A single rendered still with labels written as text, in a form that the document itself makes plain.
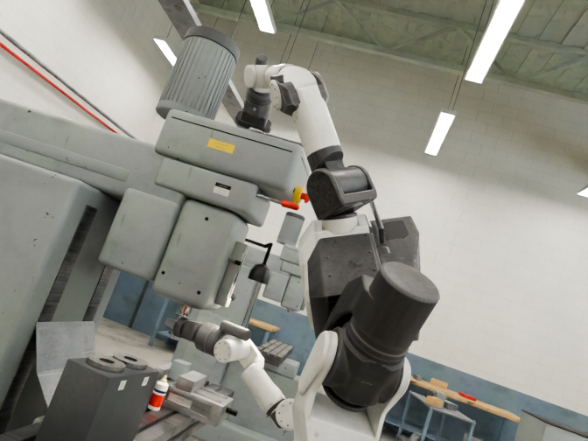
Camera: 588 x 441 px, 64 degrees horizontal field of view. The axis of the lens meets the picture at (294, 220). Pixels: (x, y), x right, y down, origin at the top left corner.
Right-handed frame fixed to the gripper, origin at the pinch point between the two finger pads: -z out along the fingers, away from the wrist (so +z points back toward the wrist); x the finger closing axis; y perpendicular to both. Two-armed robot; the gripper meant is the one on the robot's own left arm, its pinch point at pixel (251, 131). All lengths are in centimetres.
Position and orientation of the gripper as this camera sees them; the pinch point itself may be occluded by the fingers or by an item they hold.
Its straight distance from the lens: 165.8
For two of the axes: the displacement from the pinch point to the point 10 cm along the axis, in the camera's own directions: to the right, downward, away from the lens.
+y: 2.4, -7.4, 6.3
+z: 2.4, -5.8, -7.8
